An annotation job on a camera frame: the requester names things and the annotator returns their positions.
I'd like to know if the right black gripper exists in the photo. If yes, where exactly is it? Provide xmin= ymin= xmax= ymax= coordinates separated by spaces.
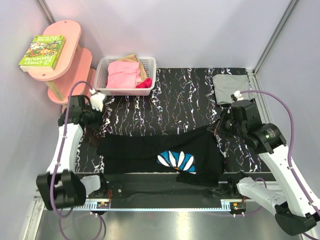
xmin=208 ymin=108 xmax=246 ymax=139

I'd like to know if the black daisy print t-shirt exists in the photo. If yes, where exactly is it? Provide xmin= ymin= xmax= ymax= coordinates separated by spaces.
xmin=96 ymin=125 xmax=224 ymax=187

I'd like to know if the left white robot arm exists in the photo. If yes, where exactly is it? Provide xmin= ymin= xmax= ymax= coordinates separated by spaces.
xmin=36 ymin=92 xmax=108 ymax=211

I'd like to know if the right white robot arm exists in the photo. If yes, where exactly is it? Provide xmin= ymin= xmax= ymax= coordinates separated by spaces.
xmin=208 ymin=100 xmax=320 ymax=236

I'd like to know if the folded grey t-shirt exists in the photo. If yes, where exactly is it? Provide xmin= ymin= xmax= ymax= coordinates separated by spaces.
xmin=212 ymin=74 xmax=250 ymax=105

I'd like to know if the pink tiered wooden shelf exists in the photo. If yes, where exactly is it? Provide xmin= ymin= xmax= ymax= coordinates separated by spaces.
xmin=29 ymin=20 xmax=96 ymax=108

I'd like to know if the pink t-shirt in basket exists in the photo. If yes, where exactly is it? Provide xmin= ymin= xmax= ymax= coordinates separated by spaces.
xmin=106 ymin=61 xmax=141 ymax=89

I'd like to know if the magenta garment in basket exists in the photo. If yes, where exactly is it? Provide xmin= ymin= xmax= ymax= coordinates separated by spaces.
xmin=136 ymin=77 xmax=153 ymax=89

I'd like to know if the beige garment in basket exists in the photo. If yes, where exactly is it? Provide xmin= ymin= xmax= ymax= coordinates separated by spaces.
xmin=118 ymin=54 xmax=148 ymax=83

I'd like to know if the white plastic laundry basket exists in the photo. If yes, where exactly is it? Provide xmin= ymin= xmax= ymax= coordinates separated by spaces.
xmin=93 ymin=56 xmax=156 ymax=96

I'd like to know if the green storey treehouse book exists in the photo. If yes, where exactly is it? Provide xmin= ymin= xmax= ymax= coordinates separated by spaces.
xmin=19 ymin=35 xmax=66 ymax=72

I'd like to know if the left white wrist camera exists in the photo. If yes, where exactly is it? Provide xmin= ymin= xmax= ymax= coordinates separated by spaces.
xmin=89 ymin=88 xmax=106 ymax=112

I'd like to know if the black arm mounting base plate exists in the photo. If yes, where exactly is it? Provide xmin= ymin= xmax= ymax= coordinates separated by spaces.
xmin=88 ymin=173 xmax=248 ymax=212

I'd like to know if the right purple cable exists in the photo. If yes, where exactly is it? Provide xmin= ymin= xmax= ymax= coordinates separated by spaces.
xmin=207 ymin=89 xmax=320 ymax=240

